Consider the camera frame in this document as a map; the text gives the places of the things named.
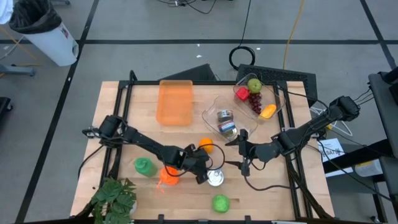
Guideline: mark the green-label can gold lid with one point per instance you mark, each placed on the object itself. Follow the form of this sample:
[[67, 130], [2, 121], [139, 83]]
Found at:
[[225, 115]]

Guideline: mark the orange toy fruit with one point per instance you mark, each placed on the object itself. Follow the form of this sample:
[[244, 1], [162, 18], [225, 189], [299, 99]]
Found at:
[[206, 144]]

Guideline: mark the green-label can silver lid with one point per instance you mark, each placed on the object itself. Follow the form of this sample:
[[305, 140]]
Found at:
[[216, 180]]

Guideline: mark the black flat panel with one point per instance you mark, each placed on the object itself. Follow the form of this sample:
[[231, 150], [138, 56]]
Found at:
[[196, 74]]

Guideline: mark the white trash can black bag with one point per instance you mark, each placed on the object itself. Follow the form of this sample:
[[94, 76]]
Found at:
[[53, 43]]

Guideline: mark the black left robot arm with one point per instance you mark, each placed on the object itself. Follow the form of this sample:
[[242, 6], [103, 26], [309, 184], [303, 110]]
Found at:
[[146, 143]]

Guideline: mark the red toy bell pepper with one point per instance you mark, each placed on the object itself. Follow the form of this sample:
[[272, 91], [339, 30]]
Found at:
[[242, 93]]

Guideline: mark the yellow orange toy mango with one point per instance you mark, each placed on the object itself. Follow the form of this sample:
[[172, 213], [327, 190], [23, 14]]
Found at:
[[268, 111]]

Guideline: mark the white cloth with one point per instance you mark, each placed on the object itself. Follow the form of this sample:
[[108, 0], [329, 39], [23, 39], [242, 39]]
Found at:
[[4, 12]]

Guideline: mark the black perforated computer case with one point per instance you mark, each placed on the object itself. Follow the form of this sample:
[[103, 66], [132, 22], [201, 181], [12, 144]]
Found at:
[[292, 77]]

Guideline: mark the green monstera plant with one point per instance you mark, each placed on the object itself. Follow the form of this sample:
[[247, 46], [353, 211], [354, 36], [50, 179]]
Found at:
[[113, 199]]

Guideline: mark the white box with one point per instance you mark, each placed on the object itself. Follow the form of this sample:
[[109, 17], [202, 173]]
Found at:
[[368, 169]]

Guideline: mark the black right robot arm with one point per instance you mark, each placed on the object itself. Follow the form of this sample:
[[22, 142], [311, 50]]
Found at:
[[311, 129]]

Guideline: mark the green yarn toy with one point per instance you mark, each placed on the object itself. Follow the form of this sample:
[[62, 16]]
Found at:
[[144, 166]]

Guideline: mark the dark red toy grapes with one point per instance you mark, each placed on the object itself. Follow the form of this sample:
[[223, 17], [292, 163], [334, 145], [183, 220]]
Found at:
[[255, 104]]

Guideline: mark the orange translucent plastic bin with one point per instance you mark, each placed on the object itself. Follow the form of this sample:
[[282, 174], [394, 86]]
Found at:
[[174, 102]]

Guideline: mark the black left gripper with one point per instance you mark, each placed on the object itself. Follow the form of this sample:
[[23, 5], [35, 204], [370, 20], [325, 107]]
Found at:
[[196, 160]]

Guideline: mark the blue-label can gold lid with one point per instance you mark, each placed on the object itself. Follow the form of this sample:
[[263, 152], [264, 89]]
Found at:
[[226, 126]]

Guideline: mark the black rolling stand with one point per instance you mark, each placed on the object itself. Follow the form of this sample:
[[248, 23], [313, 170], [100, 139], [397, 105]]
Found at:
[[3, 105]]

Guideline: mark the black metal rig frame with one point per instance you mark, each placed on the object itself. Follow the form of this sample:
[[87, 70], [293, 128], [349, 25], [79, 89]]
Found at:
[[124, 84]]

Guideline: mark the bright green toy apple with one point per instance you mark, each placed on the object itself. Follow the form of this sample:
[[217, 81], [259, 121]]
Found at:
[[220, 203]]

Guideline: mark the black table clamp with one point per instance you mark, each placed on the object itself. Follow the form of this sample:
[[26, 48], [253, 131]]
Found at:
[[160, 218], [247, 219]]

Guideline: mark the white printed paper sheet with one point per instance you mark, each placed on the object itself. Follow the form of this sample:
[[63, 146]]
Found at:
[[334, 149]]

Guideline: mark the grey metal stand base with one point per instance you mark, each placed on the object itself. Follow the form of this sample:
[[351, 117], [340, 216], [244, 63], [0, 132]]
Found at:
[[15, 70]]

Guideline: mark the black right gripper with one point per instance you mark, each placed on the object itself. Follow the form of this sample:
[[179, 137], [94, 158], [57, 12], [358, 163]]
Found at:
[[259, 152]]

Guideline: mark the black side desk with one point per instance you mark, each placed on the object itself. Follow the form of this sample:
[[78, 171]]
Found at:
[[385, 105]]

